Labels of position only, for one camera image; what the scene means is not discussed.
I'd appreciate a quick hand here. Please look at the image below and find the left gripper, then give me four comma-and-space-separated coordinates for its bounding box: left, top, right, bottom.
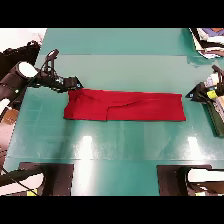
55, 75, 81, 92

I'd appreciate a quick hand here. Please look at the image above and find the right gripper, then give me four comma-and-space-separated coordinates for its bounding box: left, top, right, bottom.
185, 82, 210, 103

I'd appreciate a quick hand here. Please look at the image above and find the red shirt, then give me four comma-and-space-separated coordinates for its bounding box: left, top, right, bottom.
63, 88, 187, 123

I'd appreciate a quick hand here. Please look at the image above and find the heap of clothes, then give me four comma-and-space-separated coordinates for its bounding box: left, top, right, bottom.
188, 27, 224, 60

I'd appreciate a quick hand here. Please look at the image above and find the black garment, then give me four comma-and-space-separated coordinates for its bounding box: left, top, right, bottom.
0, 40, 42, 81

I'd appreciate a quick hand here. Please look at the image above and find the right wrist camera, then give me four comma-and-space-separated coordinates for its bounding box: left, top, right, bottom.
210, 64, 224, 80

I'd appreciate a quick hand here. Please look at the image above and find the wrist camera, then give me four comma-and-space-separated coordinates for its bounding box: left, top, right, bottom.
210, 64, 224, 80
42, 48, 61, 73

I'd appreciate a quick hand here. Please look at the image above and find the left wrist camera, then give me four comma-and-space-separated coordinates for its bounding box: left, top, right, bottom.
42, 48, 61, 73

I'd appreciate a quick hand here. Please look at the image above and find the black cable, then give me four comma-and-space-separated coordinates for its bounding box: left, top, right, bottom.
11, 75, 38, 109

